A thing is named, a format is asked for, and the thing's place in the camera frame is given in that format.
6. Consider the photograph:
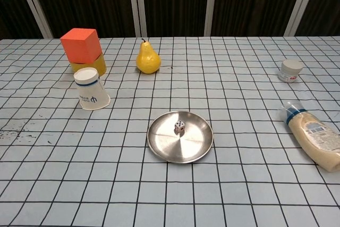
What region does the white paper cup blue print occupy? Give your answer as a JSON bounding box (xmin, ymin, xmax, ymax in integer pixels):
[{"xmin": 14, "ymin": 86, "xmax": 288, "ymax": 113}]
[{"xmin": 73, "ymin": 67, "xmax": 111, "ymax": 111}]

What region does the yellow toy pear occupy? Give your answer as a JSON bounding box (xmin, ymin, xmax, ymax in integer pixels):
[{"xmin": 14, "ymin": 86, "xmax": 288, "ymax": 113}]
[{"xmin": 135, "ymin": 38, "xmax": 162, "ymax": 74}]

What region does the round stainless steel plate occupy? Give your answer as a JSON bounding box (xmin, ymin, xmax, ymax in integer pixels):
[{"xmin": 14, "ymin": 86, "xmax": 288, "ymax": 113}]
[{"xmin": 147, "ymin": 110, "xmax": 214, "ymax": 164}]

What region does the yellow cylinder block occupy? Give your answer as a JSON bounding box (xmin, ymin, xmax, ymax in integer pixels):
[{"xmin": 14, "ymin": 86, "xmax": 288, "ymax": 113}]
[{"xmin": 70, "ymin": 53, "xmax": 107, "ymax": 77}]

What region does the light blue checkered tablecloth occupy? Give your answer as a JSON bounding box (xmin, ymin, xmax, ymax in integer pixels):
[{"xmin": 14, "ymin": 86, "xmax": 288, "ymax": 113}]
[{"xmin": 0, "ymin": 35, "xmax": 340, "ymax": 227}]

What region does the orange cube block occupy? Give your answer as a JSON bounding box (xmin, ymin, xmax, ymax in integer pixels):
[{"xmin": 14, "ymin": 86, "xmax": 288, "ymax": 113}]
[{"xmin": 59, "ymin": 28, "xmax": 103, "ymax": 64}]

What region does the small white lidded jar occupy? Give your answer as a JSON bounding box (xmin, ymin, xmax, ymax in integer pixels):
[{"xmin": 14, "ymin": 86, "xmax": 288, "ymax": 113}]
[{"xmin": 278, "ymin": 58, "xmax": 304, "ymax": 83}]

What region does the mayonnaise squeeze bottle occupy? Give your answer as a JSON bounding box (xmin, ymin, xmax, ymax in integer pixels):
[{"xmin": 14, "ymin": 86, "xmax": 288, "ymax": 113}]
[{"xmin": 278, "ymin": 100, "xmax": 340, "ymax": 173}]

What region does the white partition frame post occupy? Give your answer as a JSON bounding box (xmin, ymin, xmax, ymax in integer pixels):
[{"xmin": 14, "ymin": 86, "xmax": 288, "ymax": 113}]
[
  {"xmin": 14, "ymin": 0, "xmax": 54, "ymax": 39},
  {"xmin": 126, "ymin": 0, "xmax": 148, "ymax": 38},
  {"xmin": 203, "ymin": 0, "xmax": 219, "ymax": 37},
  {"xmin": 283, "ymin": 0, "xmax": 319, "ymax": 37}
]

